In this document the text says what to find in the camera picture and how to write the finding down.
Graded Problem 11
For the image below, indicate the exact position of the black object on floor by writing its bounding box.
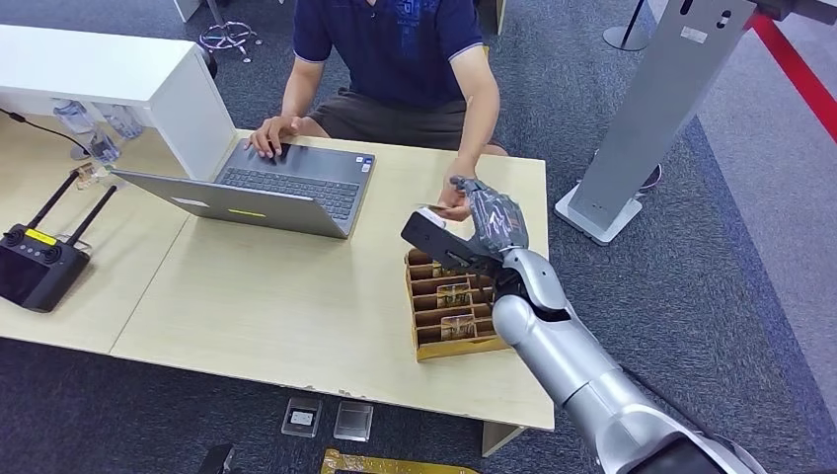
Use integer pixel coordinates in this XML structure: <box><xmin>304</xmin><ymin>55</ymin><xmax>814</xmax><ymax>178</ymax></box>
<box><xmin>198</xmin><ymin>444</ymin><xmax>235</xmax><ymax>474</ymax></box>

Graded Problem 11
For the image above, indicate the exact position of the stanchion with round base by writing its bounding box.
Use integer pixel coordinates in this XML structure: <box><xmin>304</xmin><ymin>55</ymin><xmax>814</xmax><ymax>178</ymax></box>
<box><xmin>601</xmin><ymin>0</ymin><xmax>652</xmax><ymax>53</ymax></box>

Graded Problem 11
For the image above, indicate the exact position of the wooden card holder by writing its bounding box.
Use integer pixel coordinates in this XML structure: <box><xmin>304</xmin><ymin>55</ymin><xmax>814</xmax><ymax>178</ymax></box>
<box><xmin>404</xmin><ymin>248</ymin><xmax>512</xmax><ymax>363</ymax></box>

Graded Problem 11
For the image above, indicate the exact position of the clear water bottle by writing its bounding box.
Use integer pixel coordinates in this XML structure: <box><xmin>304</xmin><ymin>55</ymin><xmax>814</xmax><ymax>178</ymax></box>
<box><xmin>53</xmin><ymin>99</ymin><xmax>123</xmax><ymax>165</ymax></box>
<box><xmin>96</xmin><ymin>103</ymin><xmax>144</xmax><ymax>140</ymax></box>

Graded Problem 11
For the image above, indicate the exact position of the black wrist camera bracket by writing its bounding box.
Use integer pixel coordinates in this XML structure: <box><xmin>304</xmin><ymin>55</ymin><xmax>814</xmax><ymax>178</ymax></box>
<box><xmin>400</xmin><ymin>205</ymin><xmax>506</xmax><ymax>277</ymax></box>

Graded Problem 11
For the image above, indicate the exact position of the person's left hand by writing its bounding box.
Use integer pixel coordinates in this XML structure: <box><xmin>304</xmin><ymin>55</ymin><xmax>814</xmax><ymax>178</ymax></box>
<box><xmin>436</xmin><ymin>166</ymin><xmax>478</xmax><ymax>223</ymax></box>

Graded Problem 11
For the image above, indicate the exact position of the small clear plastic holder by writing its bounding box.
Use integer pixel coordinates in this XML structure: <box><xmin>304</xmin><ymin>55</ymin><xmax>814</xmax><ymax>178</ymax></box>
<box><xmin>70</xmin><ymin>162</ymin><xmax>113</xmax><ymax>192</ymax></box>

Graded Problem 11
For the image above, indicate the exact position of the chrome chair base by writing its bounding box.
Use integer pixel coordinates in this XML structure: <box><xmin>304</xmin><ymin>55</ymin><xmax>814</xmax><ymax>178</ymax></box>
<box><xmin>197</xmin><ymin>0</ymin><xmax>264</xmax><ymax>65</ymax></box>

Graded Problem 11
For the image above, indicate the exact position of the black cable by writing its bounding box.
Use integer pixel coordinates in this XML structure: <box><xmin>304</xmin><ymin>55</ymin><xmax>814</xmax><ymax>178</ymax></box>
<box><xmin>0</xmin><ymin>108</ymin><xmax>94</xmax><ymax>158</ymax></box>

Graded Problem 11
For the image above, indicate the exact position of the table leg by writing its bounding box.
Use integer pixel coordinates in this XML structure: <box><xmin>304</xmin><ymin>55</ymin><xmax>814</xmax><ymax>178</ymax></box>
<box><xmin>482</xmin><ymin>422</ymin><xmax>527</xmax><ymax>458</ymax></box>

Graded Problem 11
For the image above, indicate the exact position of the silver kiosk stand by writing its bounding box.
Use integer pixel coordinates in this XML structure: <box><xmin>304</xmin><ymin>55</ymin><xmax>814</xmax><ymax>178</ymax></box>
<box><xmin>554</xmin><ymin>0</ymin><xmax>760</xmax><ymax>248</ymax></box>

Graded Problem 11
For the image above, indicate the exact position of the white desk shelf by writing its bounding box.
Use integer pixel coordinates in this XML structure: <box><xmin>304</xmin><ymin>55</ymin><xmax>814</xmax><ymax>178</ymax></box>
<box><xmin>0</xmin><ymin>25</ymin><xmax>238</xmax><ymax>183</ymax></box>

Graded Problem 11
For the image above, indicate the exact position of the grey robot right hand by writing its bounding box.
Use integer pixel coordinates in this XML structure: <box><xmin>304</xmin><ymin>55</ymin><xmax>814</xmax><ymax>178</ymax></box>
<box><xmin>449</xmin><ymin>176</ymin><xmax>530</xmax><ymax>258</ymax></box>

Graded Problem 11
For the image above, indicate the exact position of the grey laptop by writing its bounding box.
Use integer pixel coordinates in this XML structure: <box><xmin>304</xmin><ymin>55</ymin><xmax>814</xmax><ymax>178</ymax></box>
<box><xmin>112</xmin><ymin>137</ymin><xmax>377</xmax><ymax>241</ymax></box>

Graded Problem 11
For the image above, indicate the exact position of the cable at kiosk base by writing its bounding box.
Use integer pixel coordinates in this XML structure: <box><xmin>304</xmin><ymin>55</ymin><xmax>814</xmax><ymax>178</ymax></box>
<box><xmin>635</xmin><ymin>163</ymin><xmax>663</xmax><ymax>194</ymax></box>

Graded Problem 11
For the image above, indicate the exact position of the person's right hand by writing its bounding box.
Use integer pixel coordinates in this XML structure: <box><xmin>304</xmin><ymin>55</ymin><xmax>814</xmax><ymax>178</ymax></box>
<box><xmin>247</xmin><ymin>115</ymin><xmax>303</xmax><ymax>160</ymax></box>

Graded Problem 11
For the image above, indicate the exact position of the person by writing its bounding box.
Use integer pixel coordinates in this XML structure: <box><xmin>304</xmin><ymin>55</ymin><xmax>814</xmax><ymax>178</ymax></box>
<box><xmin>282</xmin><ymin>0</ymin><xmax>508</xmax><ymax>158</ymax></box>

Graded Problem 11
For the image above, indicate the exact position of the black remote controller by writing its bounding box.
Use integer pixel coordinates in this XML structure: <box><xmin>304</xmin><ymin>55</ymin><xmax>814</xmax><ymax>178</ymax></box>
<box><xmin>0</xmin><ymin>171</ymin><xmax>119</xmax><ymax>313</ymax></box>

